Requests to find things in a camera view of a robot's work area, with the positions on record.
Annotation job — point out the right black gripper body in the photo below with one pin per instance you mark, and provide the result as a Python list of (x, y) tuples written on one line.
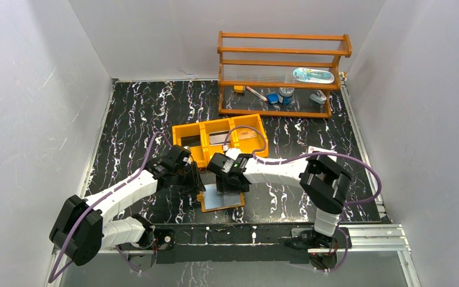
[(223, 185)]

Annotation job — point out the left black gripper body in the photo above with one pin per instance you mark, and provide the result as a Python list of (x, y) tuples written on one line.
[(192, 182)]

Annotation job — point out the white numbered card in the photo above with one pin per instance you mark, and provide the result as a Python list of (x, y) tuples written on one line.
[(218, 138)]

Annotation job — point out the orange leather card holder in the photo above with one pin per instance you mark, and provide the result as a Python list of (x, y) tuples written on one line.
[(212, 200)]

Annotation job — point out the orange three-compartment plastic bin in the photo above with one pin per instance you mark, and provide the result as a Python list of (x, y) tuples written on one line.
[(206, 138)]

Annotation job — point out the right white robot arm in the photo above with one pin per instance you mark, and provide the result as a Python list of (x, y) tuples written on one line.
[(325, 182)]

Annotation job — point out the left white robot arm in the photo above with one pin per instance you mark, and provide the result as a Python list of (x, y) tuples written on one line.
[(87, 225)]

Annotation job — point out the brown card in bin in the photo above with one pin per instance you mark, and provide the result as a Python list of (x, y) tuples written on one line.
[(246, 134)]

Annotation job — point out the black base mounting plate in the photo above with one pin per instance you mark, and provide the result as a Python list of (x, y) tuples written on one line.
[(290, 242)]

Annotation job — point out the red white marker pen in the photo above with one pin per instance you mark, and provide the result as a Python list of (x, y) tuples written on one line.
[(256, 94)]

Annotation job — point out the small yellow block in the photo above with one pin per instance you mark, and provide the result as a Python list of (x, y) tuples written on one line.
[(239, 89)]

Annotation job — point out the small blue block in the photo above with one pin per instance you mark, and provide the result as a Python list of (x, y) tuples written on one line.
[(272, 98)]

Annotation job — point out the white rectangular box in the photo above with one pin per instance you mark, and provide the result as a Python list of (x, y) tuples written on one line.
[(312, 149)]

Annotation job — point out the orange wooden shelf rack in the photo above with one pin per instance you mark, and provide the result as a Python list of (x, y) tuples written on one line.
[(265, 62)]

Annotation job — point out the grey white stapler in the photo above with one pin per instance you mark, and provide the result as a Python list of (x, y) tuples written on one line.
[(319, 97)]

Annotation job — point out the blister pack on shelf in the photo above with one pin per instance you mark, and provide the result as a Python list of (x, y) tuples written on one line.
[(313, 76)]

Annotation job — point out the aluminium frame rail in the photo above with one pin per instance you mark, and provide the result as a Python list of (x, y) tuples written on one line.
[(380, 256)]

